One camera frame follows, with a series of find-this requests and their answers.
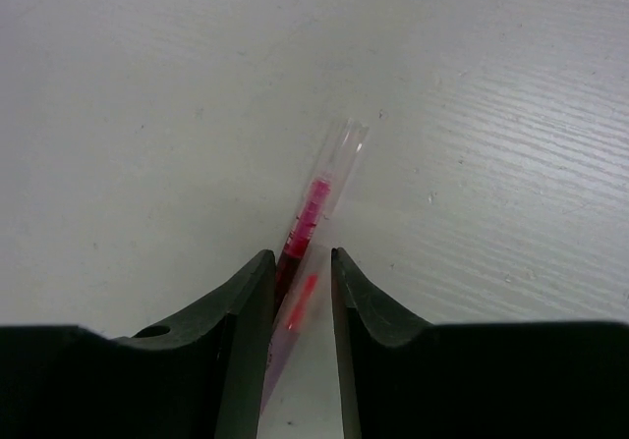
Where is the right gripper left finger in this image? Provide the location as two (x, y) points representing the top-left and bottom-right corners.
(1, 250), (275, 438)

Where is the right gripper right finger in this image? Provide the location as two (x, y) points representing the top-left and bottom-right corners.
(331, 248), (628, 438)

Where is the dark red gel pen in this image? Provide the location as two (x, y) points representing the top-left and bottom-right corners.
(274, 119), (370, 312)

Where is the pink clear gel pen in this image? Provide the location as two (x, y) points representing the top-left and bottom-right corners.
(259, 245), (330, 414)

